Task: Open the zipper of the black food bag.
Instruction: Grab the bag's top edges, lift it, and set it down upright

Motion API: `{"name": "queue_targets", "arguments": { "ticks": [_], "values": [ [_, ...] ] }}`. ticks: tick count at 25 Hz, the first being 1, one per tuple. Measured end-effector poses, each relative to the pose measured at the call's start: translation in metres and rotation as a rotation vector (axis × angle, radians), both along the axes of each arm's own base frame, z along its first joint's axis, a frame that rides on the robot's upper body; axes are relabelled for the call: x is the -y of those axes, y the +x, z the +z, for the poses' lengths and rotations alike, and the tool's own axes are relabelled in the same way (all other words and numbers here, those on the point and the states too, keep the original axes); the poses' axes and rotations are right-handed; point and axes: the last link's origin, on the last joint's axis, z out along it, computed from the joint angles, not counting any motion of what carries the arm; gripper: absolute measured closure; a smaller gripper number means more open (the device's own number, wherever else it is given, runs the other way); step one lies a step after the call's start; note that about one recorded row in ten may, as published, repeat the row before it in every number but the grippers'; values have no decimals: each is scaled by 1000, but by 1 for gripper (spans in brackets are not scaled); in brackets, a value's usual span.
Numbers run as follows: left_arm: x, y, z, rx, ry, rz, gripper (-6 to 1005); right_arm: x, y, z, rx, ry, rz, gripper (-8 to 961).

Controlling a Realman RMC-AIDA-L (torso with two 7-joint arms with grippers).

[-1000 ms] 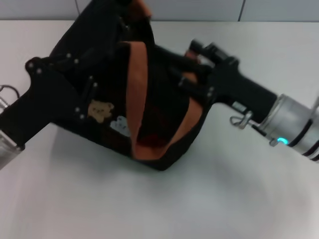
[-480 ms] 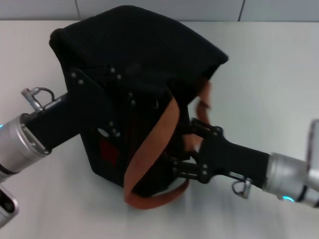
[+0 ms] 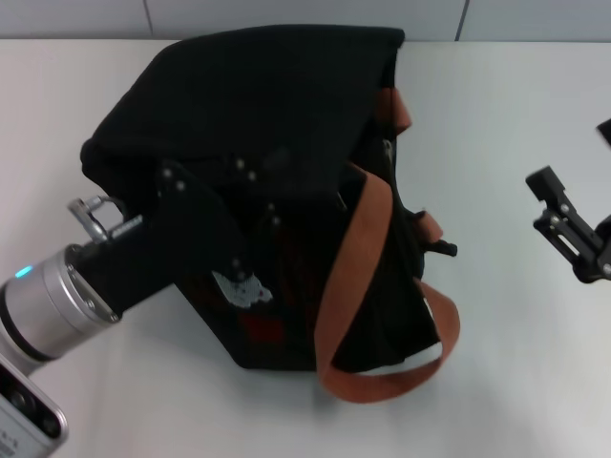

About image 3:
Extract black food bag brown handles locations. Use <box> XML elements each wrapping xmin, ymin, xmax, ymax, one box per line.
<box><xmin>79</xmin><ymin>26</ymin><xmax>462</xmax><ymax>405</ymax></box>

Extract silver left gripper cable connector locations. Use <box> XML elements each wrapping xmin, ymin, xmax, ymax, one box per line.
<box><xmin>66</xmin><ymin>194</ymin><xmax>145</xmax><ymax>245</ymax></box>

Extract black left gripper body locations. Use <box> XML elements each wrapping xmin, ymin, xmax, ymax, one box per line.
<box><xmin>70</xmin><ymin>159</ymin><xmax>256</xmax><ymax>322</ymax></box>

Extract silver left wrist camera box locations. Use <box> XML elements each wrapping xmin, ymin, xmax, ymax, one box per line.
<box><xmin>0</xmin><ymin>351</ymin><xmax>70</xmax><ymax>458</ymax></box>

